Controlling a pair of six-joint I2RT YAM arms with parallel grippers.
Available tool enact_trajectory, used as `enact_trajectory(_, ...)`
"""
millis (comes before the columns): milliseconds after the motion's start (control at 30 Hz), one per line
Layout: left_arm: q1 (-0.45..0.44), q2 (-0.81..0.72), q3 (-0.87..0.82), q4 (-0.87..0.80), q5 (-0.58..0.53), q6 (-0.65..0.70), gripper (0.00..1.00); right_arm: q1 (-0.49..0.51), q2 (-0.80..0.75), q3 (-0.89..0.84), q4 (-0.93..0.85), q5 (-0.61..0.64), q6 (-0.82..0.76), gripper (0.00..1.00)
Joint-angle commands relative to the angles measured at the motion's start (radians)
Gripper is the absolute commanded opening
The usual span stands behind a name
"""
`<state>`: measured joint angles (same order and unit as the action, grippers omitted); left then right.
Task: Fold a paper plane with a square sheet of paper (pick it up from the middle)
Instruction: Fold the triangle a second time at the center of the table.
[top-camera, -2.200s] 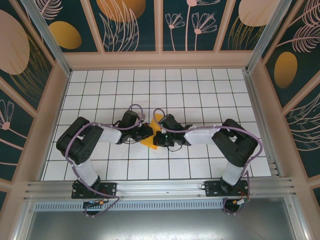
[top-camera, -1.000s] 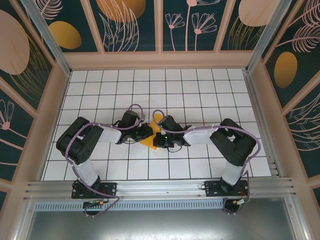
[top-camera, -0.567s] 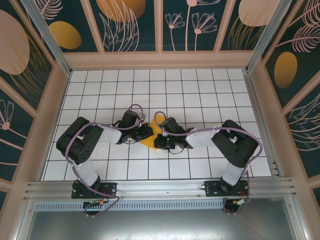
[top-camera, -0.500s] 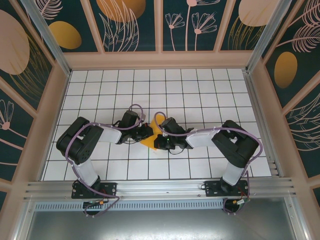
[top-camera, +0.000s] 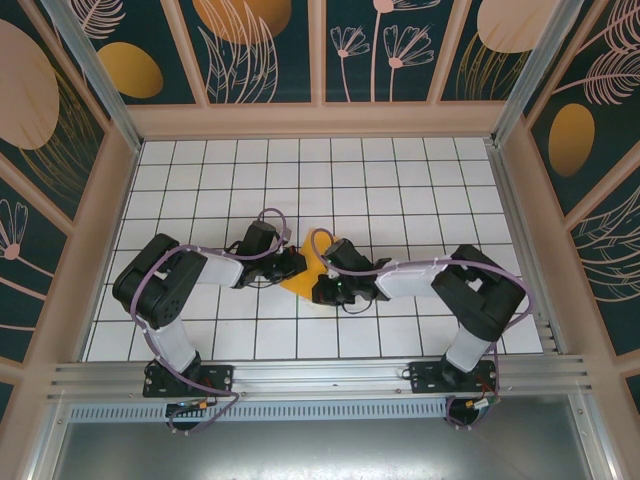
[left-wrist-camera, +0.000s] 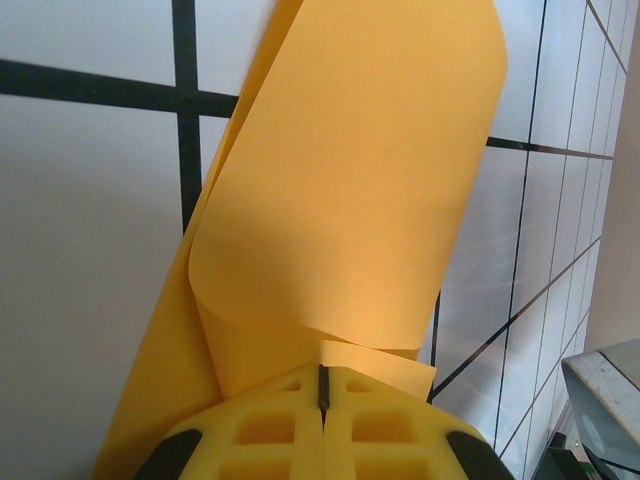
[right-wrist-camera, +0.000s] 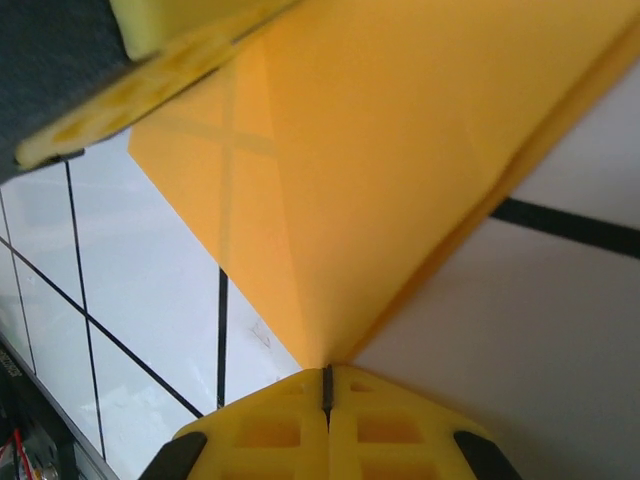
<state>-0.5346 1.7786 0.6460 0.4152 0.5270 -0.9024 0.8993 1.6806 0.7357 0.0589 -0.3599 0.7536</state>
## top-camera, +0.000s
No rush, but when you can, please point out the orange square paper sheet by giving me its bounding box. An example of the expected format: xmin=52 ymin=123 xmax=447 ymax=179
xmin=278 ymin=234 xmax=347 ymax=310

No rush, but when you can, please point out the grey metal sheet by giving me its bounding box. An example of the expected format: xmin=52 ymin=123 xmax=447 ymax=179
xmin=27 ymin=394 xmax=616 ymax=480

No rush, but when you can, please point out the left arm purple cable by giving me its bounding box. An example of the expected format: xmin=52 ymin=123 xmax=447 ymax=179
xmin=129 ymin=207 xmax=290 ymax=435

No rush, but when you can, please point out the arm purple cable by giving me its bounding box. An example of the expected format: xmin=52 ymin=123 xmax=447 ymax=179
xmin=129 ymin=207 xmax=290 ymax=435
xmin=309 ymin=227 xmax=539 ymax=431

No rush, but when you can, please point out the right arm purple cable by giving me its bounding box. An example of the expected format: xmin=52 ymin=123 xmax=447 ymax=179
xmin=309 ymin=227 xmax=539 ymax=431

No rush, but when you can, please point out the aluminium mounting rail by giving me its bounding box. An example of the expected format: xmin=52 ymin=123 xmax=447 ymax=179
xmin=46 ymin=352 xmax=595 ymax=404

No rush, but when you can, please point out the slotted grey cable duct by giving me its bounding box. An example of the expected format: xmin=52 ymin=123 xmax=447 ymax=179
xmin=67 ymin=401 xmax=451 ymax=424

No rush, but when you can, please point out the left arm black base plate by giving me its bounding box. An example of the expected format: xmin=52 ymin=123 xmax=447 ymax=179
xmin=142 ymin=363 xmax=236 ymax=399

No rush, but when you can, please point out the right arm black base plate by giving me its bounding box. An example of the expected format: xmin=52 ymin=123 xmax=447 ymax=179
xmin=408 ymin=360 xmax=501 ymax=396

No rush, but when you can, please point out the aluminium side rail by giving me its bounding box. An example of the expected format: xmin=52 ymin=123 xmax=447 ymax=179
xmin=487 ymin=139 xmax=571 ymax=357

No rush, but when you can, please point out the aluminium frame post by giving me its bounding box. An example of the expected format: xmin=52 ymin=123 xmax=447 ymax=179
xmin=489 ymin=0 xmax=585 ymax=147
xmin=41 ymin=0 xmax=145 ymax=154

